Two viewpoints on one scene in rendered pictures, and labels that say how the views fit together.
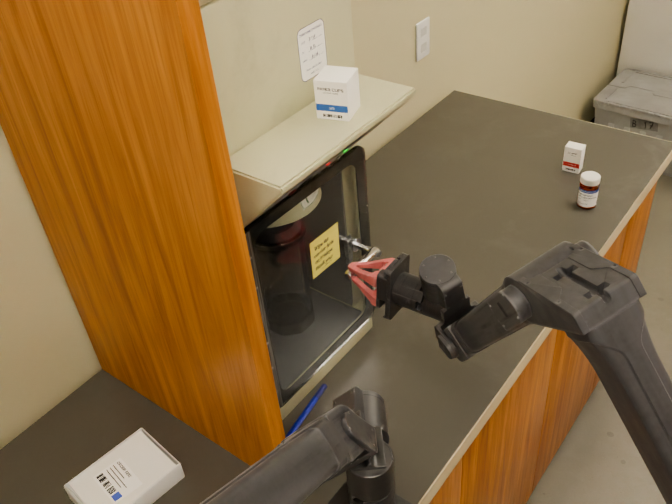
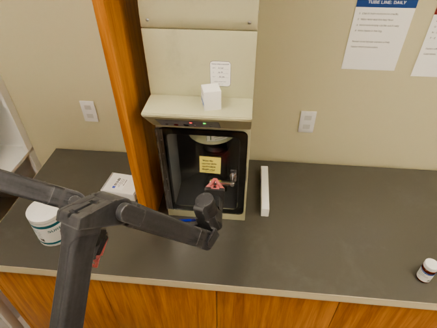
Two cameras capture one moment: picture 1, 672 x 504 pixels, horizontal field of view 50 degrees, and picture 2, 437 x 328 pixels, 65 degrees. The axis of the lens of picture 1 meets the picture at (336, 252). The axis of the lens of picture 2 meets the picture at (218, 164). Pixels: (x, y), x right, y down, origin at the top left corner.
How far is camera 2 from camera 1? 0.89 m
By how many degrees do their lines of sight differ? 42
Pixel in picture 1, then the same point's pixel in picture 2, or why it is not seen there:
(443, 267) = (205, 201)
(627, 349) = (64, 242)
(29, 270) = not seen: hidden behind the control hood
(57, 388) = not seen: hidden behind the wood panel
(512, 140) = not seen: outside the picture
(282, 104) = (194, 88)
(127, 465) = (127, 182)
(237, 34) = (170, 47)
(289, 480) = (17, 185)
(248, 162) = (155, 99)
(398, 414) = (199, 252)
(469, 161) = (403, 205)
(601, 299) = (67, 214)
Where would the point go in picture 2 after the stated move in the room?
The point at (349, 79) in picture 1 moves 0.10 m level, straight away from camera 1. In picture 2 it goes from (207, 92) to (237, 83)
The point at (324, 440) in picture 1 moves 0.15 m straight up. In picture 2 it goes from (51, 192) to (31, 148)
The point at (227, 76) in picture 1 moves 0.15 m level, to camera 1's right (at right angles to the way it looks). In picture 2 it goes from (162, 62) to (188, 81)
